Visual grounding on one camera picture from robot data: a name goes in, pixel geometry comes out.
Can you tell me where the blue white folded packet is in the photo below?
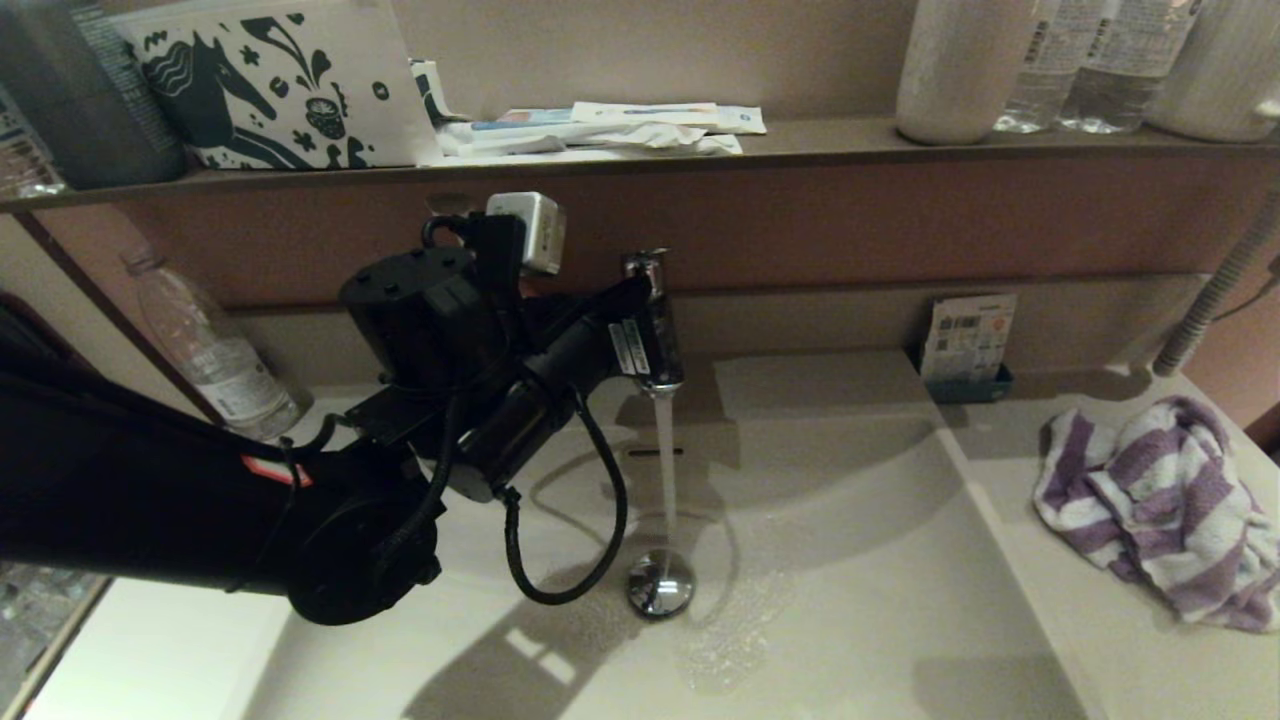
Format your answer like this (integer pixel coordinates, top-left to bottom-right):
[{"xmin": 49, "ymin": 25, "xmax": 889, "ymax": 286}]
[{"xmin": 410, "ymin": 58, "xmax": 471, "ymax": 126}]

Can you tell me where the teal printed sachet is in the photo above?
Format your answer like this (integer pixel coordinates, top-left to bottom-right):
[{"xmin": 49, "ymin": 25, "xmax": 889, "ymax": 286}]
[{"xmin": 470, "ymin": 108, "xmax": 576, "ymax": 131}]

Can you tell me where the brown wall shelf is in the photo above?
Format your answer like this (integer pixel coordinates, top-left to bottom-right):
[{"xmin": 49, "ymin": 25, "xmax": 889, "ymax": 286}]
[{"xmin": 0, "ymin": 115, "xmax": 1280, "ymax": 213}]

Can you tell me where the thin grey cord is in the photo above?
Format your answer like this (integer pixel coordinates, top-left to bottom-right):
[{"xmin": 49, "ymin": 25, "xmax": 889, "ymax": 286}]
[{"xmin": 1215, "ymin": 270, "xmax": 1280, "ymax": 323}]

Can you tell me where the dark blue small tray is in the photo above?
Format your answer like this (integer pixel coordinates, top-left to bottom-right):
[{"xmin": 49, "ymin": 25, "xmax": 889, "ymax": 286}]
[{"xmin": 908, "ymin": 345, "xmax": 1014, "ymax": 404}]

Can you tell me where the clear crumpled plastic bag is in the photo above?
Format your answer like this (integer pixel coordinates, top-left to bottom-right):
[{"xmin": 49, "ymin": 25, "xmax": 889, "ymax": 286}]
[{"xmin": 0, "ymin": 560, "xmax": 101, "ymax": 701}]

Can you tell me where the white box with horse print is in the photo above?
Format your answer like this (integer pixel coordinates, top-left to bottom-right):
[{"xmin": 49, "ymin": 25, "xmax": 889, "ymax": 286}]
[{"xmin": 110, "ymin": 0, "xmax": 441, "ymax": 169}]

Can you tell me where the white card with QR code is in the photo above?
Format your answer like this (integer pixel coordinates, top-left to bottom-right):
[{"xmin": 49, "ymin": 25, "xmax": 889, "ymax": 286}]
[{"xmin": 920, "ymin": 293, "xmax": 1018, "ymax": 384}]

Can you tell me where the white ribbed kettle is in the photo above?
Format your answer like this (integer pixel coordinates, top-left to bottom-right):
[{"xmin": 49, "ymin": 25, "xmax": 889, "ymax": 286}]
[{"xmin": 1145, "ymin": 0, "xmax": 1280, "ymax": 143}]

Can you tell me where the dark grey canister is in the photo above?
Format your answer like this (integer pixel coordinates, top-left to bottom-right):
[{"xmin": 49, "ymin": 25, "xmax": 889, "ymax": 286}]
[{"xmin": 0, "ymin": 0, "xmax": 186, "ymax": 189}]

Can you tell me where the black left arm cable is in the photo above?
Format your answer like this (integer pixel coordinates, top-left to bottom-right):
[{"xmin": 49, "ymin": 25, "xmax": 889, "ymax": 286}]
[{"xmin": 500, "ymin": 390, "xmax": 629, "ymax": 606}]

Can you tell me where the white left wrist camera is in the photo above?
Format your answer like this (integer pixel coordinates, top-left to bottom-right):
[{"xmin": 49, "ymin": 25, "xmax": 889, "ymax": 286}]
[{"xmin": 487, "ymin": 192, "xmax": 566, "ymax": 276}]

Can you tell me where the chrome drain stopper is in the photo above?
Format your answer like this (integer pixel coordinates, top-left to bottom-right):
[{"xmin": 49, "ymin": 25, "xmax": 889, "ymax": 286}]
[{"xmin": 626, "ymin": 548, "xmax": 695, "ymax": 617}]

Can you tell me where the crumpled white plastic wrapper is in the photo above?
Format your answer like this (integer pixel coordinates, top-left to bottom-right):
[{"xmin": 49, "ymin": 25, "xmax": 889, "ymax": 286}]
[{"xmin": 438, "ymin": 120, "xmax": 746, "ymax": 163}]

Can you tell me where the chrome lever faucet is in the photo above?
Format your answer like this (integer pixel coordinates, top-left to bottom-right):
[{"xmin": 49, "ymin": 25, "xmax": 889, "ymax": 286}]
[{"xmin": 622, "ymin": 248, "xmax": 686, "ymax": 396}]

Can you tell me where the grey corrugated hose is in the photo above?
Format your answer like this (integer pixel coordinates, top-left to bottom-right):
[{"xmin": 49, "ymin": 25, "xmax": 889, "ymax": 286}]
[{"xmin": 1153, "ymin": 195, "xmax": 1280, "ymax": 378}]

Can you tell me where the clear jar with sachets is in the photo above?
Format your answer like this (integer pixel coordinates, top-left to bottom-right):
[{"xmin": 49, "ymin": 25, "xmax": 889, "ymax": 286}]
[{"xmin": 0, "ymin": 88, "xmax": 69, "ymax": 197}]

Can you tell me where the white toothbrush packet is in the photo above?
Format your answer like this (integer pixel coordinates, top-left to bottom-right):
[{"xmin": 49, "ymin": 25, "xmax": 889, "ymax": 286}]
[{"xmin": 572, "ymin": 100, "xmax": 768, "ymax": 135}]

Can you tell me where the purple white striped towel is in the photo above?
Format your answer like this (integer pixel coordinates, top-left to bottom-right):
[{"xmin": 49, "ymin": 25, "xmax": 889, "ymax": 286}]
[{"xmin": 1033, "ymin": 396, "xmax": 1280, "ymax": 633}]

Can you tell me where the clear plastic water bottle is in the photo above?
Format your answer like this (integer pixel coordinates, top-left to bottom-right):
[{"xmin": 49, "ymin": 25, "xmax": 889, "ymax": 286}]
[
  {"xmin": 995, "ymin": 0, "xmax": 1091, "ymax": 134},
  {"xmin": 1058, "ymin": 0, "xmax": 1201, "ymax": 136},
  {"xmin": 122, "ymin": 250, "xmax": 313, "ymax": 441}
]

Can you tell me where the white cylindrical cup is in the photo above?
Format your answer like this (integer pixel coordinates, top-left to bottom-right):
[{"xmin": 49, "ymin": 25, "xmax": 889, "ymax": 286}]
[{"xmin": 895, "ymin": 0, "xmax": 1041, "ymax": 146}]

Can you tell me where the white ceramic sink basin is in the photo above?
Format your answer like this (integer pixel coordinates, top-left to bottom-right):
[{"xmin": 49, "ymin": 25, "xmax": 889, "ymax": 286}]
[{"xmin": 235, "ymin": 350, "xmax": 1096, "ymax": 720}]

